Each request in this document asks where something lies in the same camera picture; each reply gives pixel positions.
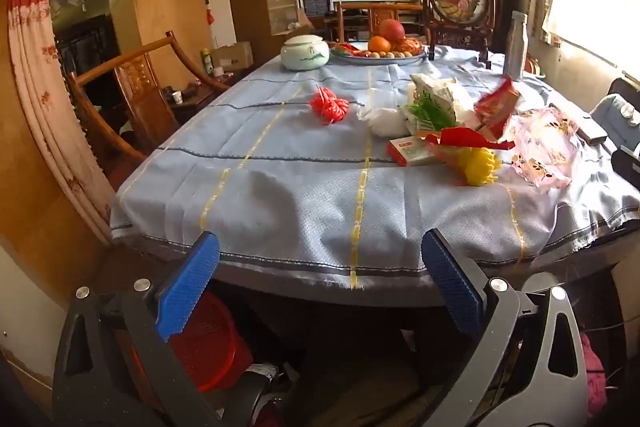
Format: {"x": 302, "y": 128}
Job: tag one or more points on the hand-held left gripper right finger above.
{"x": 452, "y": 282}

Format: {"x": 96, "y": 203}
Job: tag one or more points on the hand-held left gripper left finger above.
{"x": 190, "y": 282}

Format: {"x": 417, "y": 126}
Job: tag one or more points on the red plastic basket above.
{"x": 215, "y": 342}

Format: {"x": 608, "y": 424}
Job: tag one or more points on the yellow foam net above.
{"x": 480, "y": 167}

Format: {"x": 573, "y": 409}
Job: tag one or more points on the small red white box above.
{"x": 412, "y": 152}

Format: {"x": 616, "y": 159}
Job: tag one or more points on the red paper wrapper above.
{"x": 462, "y": 138}

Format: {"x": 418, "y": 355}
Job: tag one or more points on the pink floral plastic bag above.
{"x": 542, "y": 147}

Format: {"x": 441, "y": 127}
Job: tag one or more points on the white plastic bag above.
{"x": 382, "y": 122}

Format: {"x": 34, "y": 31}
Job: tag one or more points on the red snack packet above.
{"x": 495, "y": 107}

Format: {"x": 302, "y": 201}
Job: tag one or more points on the white green carton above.
{"x": 435, "y": 99}

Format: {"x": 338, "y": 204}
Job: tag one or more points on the red foam net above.
{"x": 327, "y": 104}

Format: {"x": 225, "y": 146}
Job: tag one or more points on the light blue striped tablecloth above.
{"x": 300, "y": 177}

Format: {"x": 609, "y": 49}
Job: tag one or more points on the pink fabric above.
{"x": 593, "y": 372}

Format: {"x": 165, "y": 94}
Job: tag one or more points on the small white cup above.
{"x": 177, "y": 96}

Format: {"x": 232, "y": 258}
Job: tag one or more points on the dark wooden low table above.
{"x": 200, "y": 94}

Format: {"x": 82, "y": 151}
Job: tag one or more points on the carved wooden armchair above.
{"x": 142, "y": 92}

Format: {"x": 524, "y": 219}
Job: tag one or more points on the grey remote control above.
{"x": 590, "y": 132}

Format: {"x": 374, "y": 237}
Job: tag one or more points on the black chair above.
{"x": 627, "y": 167}

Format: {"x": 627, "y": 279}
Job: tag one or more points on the yellow green spray can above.
{"x": 206, "y": 62}

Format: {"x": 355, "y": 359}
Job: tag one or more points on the cardboard box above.
{"x": 232, "y": 55}

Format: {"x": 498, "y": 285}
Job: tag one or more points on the pink floral curtain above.
{"x": 45, "y": 97}

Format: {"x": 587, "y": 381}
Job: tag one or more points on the light blue cloth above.
{"x": 615, "y": 109}

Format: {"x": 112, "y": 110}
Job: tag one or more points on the row of walnuts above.
{"x": 385, "y": 54}

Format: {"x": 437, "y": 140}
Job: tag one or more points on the orange mesh bag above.
{"x": 410, "y": 46}

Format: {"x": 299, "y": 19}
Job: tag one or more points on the blue rimmed fruit plate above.
{"x": 350, "y": 57}

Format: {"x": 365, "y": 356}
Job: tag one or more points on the orange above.
{"x": 380, "y": 44}

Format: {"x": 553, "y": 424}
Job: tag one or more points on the red patterned packets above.
{"x": 350, "y": 49}

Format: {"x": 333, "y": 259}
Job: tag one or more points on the pale green ceramic jar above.
{"x": 305, "y": 54}

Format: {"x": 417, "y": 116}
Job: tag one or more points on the red mango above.
{"x": 392, "y": 29}

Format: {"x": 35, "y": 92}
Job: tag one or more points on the red hanging ornament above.
{"x": 210, "y": 16}

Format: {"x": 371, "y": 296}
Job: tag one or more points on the plain wooden wardrobe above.
{"x": 160, "y": 7}

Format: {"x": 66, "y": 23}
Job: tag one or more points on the wooden dining chair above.
{"x": 380, "y": 14}

